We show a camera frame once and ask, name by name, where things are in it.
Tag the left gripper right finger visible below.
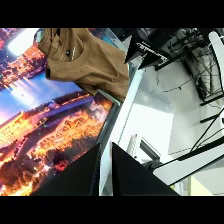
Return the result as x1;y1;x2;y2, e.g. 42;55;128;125
111;142;181;197

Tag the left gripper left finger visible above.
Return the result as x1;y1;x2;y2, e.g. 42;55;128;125
31;143;101;197

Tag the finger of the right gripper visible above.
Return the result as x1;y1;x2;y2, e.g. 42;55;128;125
137;49;170;70
124;29;158;65

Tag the brown T-shirt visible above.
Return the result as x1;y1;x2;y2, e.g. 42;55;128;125
37;27;131;103

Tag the silver frame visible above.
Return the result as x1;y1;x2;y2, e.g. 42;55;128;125
95;33;162;197

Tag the black cable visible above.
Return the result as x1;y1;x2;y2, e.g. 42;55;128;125
189;108;224;154

